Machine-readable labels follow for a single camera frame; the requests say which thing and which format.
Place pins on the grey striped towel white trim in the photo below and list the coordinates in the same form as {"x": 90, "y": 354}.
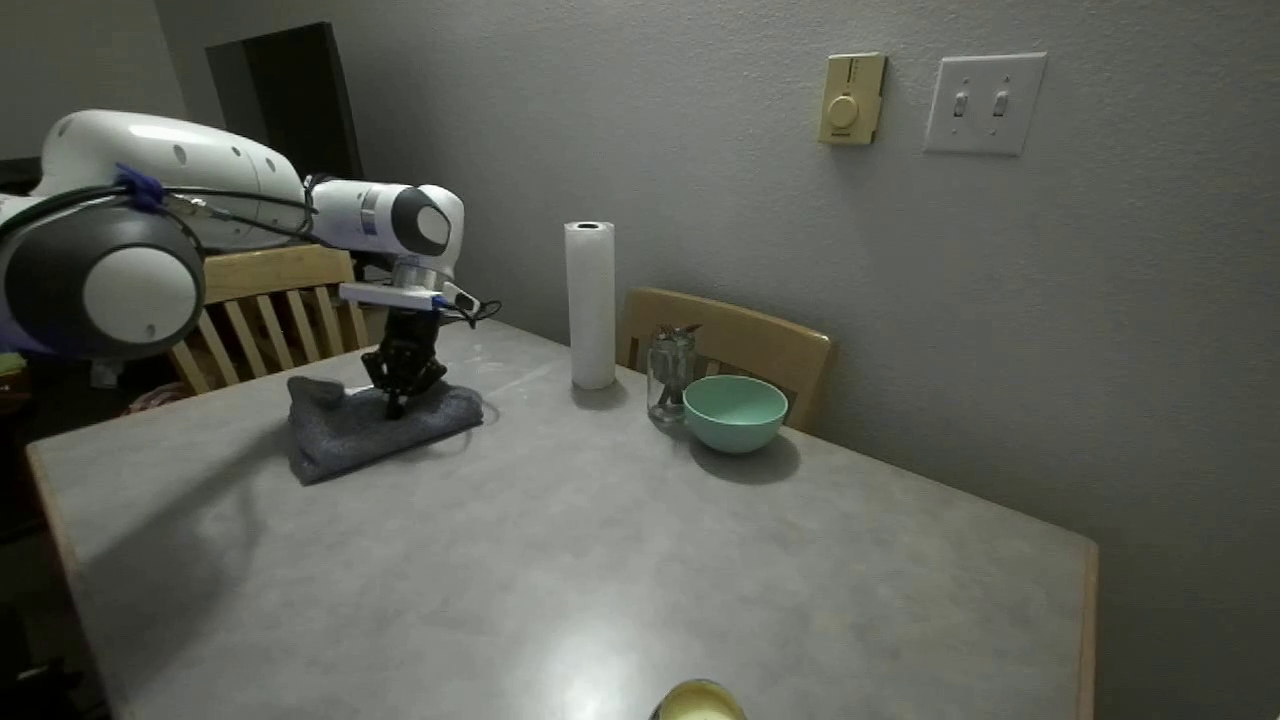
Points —
{"x": 363, "y": 430}

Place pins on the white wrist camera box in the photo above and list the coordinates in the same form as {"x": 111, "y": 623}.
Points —
{"x": 400, "y": 297}

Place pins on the white double light switch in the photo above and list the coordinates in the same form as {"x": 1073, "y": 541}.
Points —
{"x": 981, "y": 102}

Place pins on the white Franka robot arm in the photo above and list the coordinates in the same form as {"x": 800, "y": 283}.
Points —
{"x": 172, "y": 162}

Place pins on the plain-back wooden chair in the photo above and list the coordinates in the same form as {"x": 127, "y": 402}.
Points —
{"x": 744, "y": 343}

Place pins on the yellow-lidded metal tin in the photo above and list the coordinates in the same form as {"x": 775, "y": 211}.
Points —
{"x": 696, "y": 703}

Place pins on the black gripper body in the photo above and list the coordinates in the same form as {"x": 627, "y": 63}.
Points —
{"x": 404, "y": 343}

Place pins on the slatted wooden chair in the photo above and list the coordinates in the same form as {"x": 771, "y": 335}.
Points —
{"x": 264, "y": 273}

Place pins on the white paper towel roll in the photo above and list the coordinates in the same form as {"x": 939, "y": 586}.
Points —
{"x": 588, "y": 304}

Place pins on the beige wall thermostat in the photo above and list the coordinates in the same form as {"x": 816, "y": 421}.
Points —
{"x": 850, "y": 102}

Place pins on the mint green bowl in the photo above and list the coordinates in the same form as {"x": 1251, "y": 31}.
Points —
{"x": 734, "y": 415}

